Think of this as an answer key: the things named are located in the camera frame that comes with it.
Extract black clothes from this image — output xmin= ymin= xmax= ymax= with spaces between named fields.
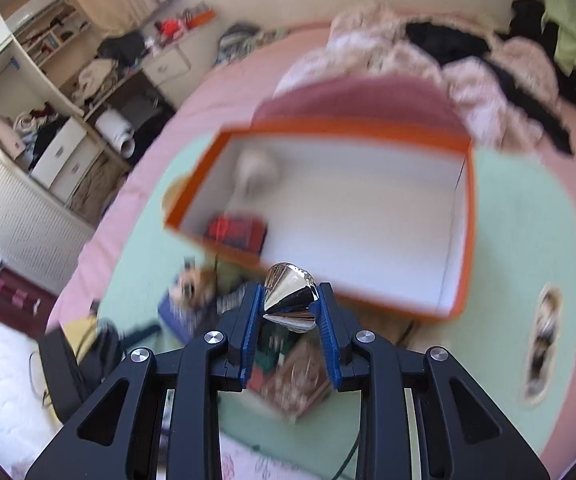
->
xmin=405 ymin=20 xmax=494 ymax=66

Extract dark red rug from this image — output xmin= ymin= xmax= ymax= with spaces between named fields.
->
xmin=0 ymin=255 xmax=53 ymax=321

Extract green cartoon desktop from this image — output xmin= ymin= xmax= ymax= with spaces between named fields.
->
xmin=100 ymin=150 xmax=576 ymax=480

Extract pink bed sheet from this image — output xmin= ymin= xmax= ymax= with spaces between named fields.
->
xmin=45 ymin=25 xmax=576 ymax=480

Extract white paper roll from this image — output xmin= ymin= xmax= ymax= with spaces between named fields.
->
xmin=95 ymin=107 xmax=136 ymax=156

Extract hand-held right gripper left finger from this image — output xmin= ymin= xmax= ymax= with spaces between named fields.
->
xmin=25 ymin=282 xmax=263 ymax=480

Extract floral blanket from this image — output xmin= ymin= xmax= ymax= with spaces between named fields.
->
xmin=275 ymin=2 xmax=564 ymax=153

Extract black jacket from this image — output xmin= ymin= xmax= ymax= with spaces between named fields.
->
xmin=96 ymin=30 xmax=146 ymax=66

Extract white fluffy ball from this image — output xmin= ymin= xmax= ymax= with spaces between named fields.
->
xmin=235 ymin=150 xmax=281 ymax=196

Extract white floral quilt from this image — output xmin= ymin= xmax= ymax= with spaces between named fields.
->
xmin=220 ymin=430 xmax=349 ymax=480

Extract maroon pillow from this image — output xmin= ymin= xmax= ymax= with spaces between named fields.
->
xmin=253 ymin=77 xmax=471 ymax=136

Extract green toy car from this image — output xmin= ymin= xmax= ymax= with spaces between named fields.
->
xmin=255 ymin=320 xmax=293 ymax=376

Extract red and black item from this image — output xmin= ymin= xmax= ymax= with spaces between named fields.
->
xmin=203 ymin=215 xmax=269 ymax=253

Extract shiny silver cone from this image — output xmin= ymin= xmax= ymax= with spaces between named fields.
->
xmin=263 ymin=261 xmax=319 ymax=333

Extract pile of patterned clothes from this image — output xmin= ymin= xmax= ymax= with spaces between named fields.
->
xmin=215 ymin=22 xmax=289 ymax=66

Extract black cable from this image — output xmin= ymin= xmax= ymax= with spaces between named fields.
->
xmin=333 ymin=425 xmax=361 ymax=480

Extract red items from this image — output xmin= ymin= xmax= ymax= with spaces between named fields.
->
xmin=155 ymin=17 xmax=186 ymax=41

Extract dark blue lace cloth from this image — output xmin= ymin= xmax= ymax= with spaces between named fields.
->
xmin=158 ymin=282 xmax=246 ymax=343

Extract beige cartoon figurine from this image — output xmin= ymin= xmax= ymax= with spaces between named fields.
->
xmin=170 ymin=260 xmax=219 ymax=311

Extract brown card box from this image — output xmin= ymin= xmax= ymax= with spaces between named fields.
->
xmin=260 ymin=337 xmax=331 ymax=421

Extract white nightstand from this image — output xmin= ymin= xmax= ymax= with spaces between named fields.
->
xmin=142 ymin=45 xmax=193 ymax=88

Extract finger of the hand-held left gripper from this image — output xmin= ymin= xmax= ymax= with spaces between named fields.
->
xmin=118 ymin=324 xmax=161 ymax=348

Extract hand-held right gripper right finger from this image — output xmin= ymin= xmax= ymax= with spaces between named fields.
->
xmin=318 ymin=282 xmax=551 ymax=480

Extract orange cardboard box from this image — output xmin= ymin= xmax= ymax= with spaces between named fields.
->
xmin=163 ymin=117 xmax=478 ymax=323

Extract black garment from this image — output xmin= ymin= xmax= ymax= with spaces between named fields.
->
xmin=510 ymin=0 xmax=559 ymax=56

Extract yellow cloth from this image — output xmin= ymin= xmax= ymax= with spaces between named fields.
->
xmin=62 ymin=316 xmax=101 ymax=356

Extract beige clothes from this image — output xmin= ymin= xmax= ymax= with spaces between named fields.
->
xmin=70 ymin=57 xmax=118 ymax=106

